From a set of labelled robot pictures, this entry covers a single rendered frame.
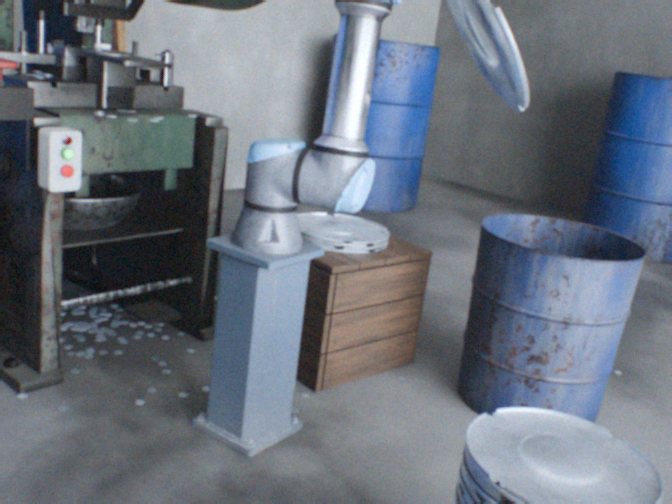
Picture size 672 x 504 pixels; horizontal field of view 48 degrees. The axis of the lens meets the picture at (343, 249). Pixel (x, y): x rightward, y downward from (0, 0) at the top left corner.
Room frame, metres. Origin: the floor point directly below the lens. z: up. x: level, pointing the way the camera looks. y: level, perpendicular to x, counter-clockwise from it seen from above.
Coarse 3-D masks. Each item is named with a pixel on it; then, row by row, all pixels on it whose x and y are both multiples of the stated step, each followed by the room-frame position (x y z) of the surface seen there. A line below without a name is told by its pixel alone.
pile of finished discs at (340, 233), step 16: (304, 224) 2.03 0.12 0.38; (320, 224) 2.03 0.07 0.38; (336, 224) 2.05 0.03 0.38; (352, 224) 2.08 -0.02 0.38; (368, 224) 2.13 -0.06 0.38; (304, 240) 1.92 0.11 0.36; (320, 240) 1.92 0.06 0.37; (336, 240) 1.89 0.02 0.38; (352, 240) 1.93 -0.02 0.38; (368, 240) 1.95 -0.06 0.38; (384, 240) 1.98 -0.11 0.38
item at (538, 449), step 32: (480, 416) 1.10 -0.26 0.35; (512, 416) 1.12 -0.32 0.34; (544, 416) 1.14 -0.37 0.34; (480, 448) 1.01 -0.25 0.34; (512, 448) 1.02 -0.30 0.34; (544, 448) 1.02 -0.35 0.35; (576, 448) 1.04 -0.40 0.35; (608, 448) 1.06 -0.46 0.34; (512, 480) 0.93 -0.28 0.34; (544, 480) 0.94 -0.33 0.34; (576, 480) 0.95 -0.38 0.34; (608, 480) 0.97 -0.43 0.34; (640, 480) 0.98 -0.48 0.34
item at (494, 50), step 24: (456, 0) 1.28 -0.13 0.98; (480, 0) 1.13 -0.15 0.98; (456, 24) 1.36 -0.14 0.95; (480, 24) 1.22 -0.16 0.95; (504, 24) 1.08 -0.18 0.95; (480, 48) 1.28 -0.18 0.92; (504, 48) 1.12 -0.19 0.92; (504, 72) 1.19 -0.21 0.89; (504, 96) 1.26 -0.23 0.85; (528, 96) 1.14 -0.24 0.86
